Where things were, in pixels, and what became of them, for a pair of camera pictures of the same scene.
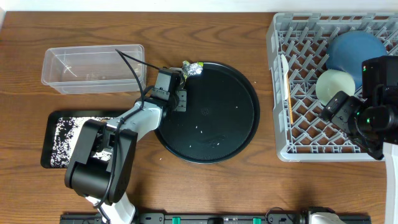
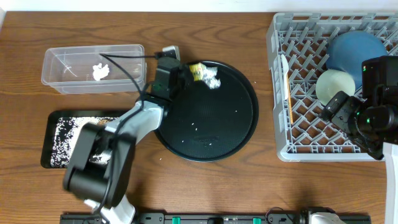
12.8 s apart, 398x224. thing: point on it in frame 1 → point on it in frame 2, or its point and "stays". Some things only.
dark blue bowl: (347, 51) stays
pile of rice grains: (66, 131) stays
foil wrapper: (191, 69) → (209, 77)
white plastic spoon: (285, 70) stays
